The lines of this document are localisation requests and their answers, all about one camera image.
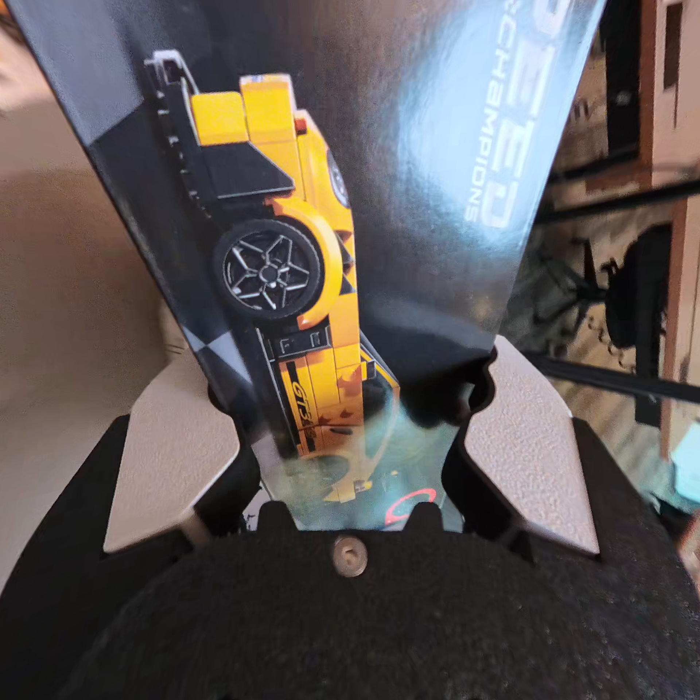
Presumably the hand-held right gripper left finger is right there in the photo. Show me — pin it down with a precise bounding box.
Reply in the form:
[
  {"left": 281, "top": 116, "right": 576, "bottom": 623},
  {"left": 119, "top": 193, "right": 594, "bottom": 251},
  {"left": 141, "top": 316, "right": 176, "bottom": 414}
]
[{"left": 103, "top": 347, "right": 262, "bottom": 554}]

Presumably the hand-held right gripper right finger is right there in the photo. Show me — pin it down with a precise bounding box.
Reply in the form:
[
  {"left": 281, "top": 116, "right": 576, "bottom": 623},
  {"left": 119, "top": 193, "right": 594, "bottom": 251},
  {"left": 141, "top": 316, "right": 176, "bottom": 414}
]
[{"left": 440, "top": 335, "right": 600, "bottom": 559}]

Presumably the black toy car box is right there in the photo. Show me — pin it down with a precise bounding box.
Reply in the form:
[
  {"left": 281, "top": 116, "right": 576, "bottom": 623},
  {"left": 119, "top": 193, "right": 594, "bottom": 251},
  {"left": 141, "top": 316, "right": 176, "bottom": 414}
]
[{"left": 5, "top": 0, "right": 609, "bottom": 534}]

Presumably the grey desk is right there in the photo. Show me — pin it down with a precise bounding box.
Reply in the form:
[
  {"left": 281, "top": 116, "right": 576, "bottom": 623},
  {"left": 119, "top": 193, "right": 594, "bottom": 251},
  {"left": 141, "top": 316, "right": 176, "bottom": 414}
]
[{"left": 0, "top": 22, "right": 211, "bottom": 597}]

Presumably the black office chair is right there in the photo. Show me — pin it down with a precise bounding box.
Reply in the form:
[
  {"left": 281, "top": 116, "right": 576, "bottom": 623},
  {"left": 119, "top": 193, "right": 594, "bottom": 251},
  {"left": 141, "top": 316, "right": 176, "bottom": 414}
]
[{"left": 547, "top": 223, "right": 674, "bottom": 353}]

